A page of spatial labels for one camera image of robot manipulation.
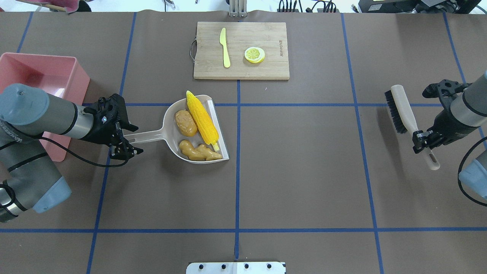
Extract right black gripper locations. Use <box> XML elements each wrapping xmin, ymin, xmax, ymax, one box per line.
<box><xmin>412</xmin><ymin>110</ymin><xmax>473</xmax><ymax>154</ymax></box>

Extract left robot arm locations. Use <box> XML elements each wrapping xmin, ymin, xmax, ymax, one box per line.
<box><xmin>0</xmin><ymin>83</ymin><xmax>143</xmax><ymax>223</ymax></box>

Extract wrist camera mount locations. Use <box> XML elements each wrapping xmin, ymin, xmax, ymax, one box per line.
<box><xmin>83</xmin><ymin>94</ymin><xmax>139</xmax><ymax>132</ymax></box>
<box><xmin>422</xmin><ymin>79</ymin><xmax>472</xmax><ymax>104</ymax></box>

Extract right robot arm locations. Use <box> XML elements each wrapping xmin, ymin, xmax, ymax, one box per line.
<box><xmin>413</xmin><ymin>73</ymin><xmax>487</xmax><ymax>206</ymax></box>

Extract yellow plastic knife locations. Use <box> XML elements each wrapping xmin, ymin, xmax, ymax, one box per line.
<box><xmin>219</xmin><ymin>27</ymin><xmax>231</xmax><ymax>68</ymax></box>

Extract wooden cutting board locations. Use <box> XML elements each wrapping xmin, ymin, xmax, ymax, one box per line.
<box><xmin>190</xmin><ymin>21</ymin><xmax>290</xmax><ymax>80</ymax></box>

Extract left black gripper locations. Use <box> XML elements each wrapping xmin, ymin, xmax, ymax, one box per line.
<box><xmin>81</xmin><ymin>114</ymin><xmax>144</xmax><ymax>160</ymax></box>

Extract white metal base plate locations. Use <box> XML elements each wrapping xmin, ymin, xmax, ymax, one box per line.
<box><xmin>186</xmin><ymin>261</ymin><xmax>287</xmax><ymax>274</ymax></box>

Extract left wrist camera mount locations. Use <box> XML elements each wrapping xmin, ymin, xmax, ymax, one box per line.
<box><xmin>83</xmin><ymin>94</ymin><xmax>139</xmax><ymax>132</ymax></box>

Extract beige hand brush black bristles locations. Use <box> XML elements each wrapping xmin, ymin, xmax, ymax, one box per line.
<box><xmin>385</xmin><ymin>84</ymin><xmax>441</xmax><ymax>170</ymax></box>

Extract beige plastic dustpan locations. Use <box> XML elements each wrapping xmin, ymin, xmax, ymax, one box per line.
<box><xmin>124</xmin><ymin>95</ymin><xmax>230</xmax><ymax>164</ymax></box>

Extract aluminium frame post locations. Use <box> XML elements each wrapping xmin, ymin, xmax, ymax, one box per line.
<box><xmin>227</xmin><ymin>0</ymin><xmax>248</xmax><ymax>18</ymax></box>

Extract yellow lemon slices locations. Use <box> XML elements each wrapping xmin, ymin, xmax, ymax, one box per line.
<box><xmin>244</xmin><ymin>47</ymin><xmax>266</xmax><ymax>64</ymax></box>

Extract tan toy ginger root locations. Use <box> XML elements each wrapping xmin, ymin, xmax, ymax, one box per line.
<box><xmin>179</xmin><ymin>139</ymin><xmax>223</xmax><ymax>161</ymax></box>

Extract brown toy potato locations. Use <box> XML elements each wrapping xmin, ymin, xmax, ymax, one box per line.
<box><xmin>175</xmin><ymin>110</ymin><xmax>198</xmax><ymax>137</ymax></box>

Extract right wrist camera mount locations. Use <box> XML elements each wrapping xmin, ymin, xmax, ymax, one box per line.
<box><xmin>422</xmin><ymin>79</ymin><xmax>472</xmax><ymax>104</ymax></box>

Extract pink plastic bin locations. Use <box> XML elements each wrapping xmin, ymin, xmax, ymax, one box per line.
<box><xmin>1</xmin><ymin>53</ymin><xmax>93</xmax><ymax>163</ymax></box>

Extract yellow toy corn cob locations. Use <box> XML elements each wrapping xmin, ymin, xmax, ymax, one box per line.
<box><xmin>186</xmin><ymin>90</ymin><xmax>220</xmax><ymax>151</ymax></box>

